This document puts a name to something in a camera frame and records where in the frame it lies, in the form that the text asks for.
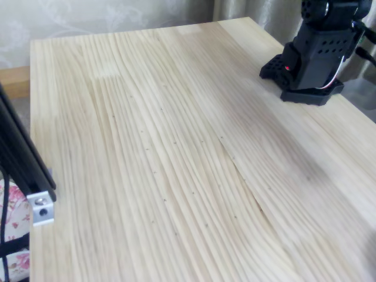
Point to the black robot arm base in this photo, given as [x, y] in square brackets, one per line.
[317, 58]

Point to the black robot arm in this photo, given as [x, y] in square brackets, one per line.
[332, 10]

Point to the brown wooden bench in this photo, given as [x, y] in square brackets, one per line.
[14, 82]

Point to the floral pink white cloth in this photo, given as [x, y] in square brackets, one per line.
[17, 217]

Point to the silver corner bracket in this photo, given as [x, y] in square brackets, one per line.
[41, 210]

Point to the dark metal extrusion post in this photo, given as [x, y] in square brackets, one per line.
[23, 158]

